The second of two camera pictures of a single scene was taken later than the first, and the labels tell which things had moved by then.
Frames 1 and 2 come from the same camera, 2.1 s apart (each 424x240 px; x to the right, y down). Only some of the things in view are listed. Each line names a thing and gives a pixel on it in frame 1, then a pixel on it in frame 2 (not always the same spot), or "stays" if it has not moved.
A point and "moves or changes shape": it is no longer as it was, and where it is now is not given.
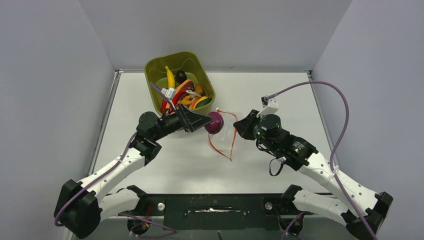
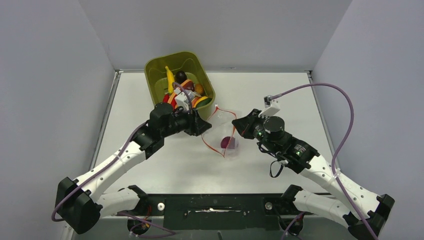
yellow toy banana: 171,78 stays
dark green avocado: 203,102 stays
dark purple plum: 181,76 stays
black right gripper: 244,126 stays
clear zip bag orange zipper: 223,141 moves or changes shape
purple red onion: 215,127 -> 228,142
